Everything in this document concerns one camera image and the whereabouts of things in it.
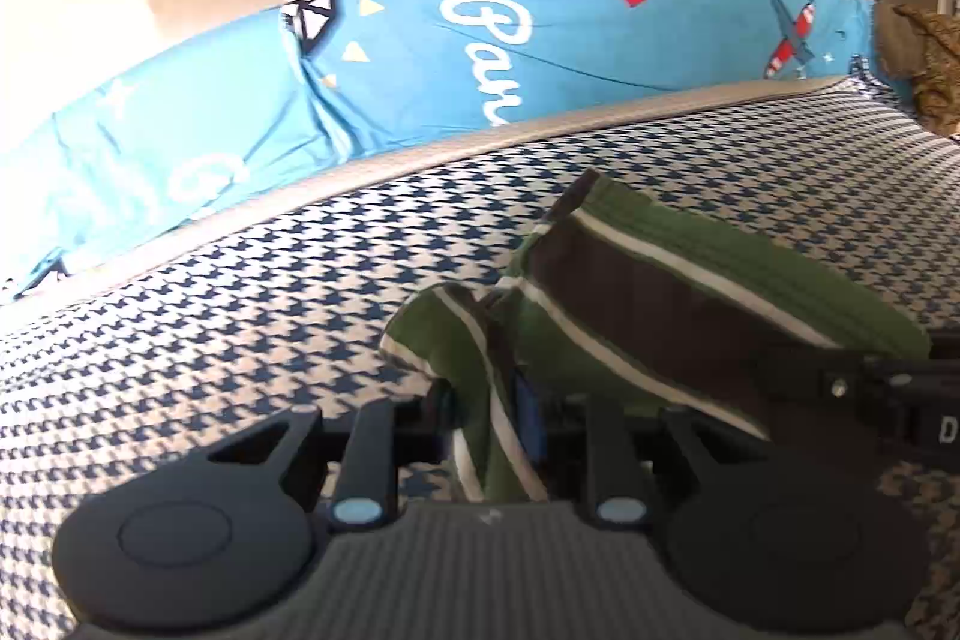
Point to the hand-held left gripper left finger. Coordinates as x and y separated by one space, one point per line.
442 415

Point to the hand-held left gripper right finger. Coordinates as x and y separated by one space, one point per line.
531 419

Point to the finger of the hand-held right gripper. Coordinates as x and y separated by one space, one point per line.
810 392

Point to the green brown striped shirt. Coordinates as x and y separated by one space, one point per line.
637 295

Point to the houndstooth woven mat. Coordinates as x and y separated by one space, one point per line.
225 347

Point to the blue printed bedsheet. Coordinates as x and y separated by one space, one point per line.
450 63

